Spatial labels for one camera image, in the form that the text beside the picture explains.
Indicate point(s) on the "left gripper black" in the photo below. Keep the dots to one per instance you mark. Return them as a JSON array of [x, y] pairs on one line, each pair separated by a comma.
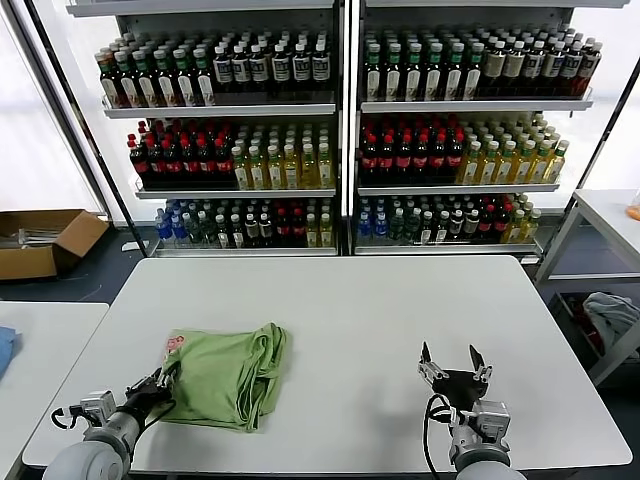
[[142, 397]]

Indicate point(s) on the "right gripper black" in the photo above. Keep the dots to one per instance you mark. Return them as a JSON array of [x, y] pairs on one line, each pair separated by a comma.
[[460, 385]]

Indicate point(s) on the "light green polo shirt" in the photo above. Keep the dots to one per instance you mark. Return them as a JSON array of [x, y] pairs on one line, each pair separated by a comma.
[[215, 375]]

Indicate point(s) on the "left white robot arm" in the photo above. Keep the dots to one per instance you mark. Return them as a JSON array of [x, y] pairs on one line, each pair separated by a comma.
[[110, 435]]

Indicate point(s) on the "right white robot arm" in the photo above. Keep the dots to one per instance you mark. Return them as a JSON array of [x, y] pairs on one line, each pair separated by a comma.
[[480, 455]]

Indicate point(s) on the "white side table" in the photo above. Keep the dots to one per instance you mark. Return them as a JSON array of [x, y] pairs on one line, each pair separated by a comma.
[[50, 350]]

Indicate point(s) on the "white floor plate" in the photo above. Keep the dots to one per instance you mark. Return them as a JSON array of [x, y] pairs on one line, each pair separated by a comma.
[[135, 246]]

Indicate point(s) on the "small white-cap dark bottle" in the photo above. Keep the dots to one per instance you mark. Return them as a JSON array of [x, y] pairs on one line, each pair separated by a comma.
[[236, 232], [426, 229], [441, 229], [221, 232]]

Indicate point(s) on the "small beige-label dark bottle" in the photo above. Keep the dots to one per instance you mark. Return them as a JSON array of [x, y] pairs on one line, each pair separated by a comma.
[[471, 224], [265, 231], [251, 231], [456, 225]]

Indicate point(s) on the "small red-cap cola bottle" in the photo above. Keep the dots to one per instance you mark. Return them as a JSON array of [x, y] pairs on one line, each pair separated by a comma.
[[283, 230], [485, 225], [500, 224], [298, 230]]

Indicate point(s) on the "clear green water bottle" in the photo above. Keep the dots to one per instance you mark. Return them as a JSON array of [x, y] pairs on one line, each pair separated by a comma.
[[411, 227], [396, 227], [192, 229], [206, 229]]

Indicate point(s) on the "blue water bottle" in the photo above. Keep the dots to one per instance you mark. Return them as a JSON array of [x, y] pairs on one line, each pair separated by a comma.
[[365, 225], [381, 225], [176, 227], [161, 227]]

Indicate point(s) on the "small yellow juice bottle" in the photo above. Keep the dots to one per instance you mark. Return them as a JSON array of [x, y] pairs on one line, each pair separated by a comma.
[[531, 226], [515, 229], [312, 231], [326, 231]]

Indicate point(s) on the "blue cloth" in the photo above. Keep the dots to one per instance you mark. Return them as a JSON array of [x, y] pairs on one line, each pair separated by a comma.
[[7, 350]]

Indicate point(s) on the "grey crumpled cloth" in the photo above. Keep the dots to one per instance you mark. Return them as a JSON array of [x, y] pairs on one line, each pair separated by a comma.
[[607, 315]]

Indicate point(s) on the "brown cardboard box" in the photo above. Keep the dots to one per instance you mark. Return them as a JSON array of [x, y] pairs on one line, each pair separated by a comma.
[[30, 262]]

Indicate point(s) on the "clear plastic items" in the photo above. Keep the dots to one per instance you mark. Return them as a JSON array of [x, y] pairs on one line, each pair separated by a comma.
[[30, 235]]

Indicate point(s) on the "grey framed side table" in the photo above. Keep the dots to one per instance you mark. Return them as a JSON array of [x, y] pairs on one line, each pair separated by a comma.
[[600, 205]]

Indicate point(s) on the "orange object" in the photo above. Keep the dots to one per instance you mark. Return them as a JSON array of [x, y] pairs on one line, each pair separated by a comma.
[[635, 210]]

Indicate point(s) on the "grey metal shelf rack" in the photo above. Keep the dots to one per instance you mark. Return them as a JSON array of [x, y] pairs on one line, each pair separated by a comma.
[[475, 105], [220, 110]]

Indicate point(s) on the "green-cap dark tea bottle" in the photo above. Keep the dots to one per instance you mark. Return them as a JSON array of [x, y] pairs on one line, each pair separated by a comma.
[[109, 85], [205, 85], [435, 75], [475, 75], [165, 85], [393, 75], [127, 85], [455, 75], [185, 85], [373, 75], [146, 85], [414, 75]]

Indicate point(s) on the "beige-label dark drink bottle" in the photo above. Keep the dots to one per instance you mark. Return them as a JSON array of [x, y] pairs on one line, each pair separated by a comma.
[[513, 67], [495, 67]]

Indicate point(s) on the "white-label dark drink bottle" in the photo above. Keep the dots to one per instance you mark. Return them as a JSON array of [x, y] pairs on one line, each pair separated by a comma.
[[552, 66], [534, 66], [258, 70], [241, 70], [320, 68], [222, 70], [590, 65], [280, 69], [571, 66], [301, 69]]

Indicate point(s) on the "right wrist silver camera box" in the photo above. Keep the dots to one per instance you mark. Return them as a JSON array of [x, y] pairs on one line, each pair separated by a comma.
[[492, 420]]

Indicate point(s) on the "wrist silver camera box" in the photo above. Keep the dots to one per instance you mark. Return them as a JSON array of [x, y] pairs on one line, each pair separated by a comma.
[[492, 420], [97, 409]]

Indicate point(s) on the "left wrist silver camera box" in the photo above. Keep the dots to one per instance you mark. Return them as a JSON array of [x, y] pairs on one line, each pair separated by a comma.
[[97, 409]]

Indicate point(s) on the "dark window frame post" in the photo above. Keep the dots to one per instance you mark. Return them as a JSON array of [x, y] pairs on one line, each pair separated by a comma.
[[118, 200]]

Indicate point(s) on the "grey window frame post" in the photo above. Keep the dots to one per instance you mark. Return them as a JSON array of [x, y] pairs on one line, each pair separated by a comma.
[[95, 190]]

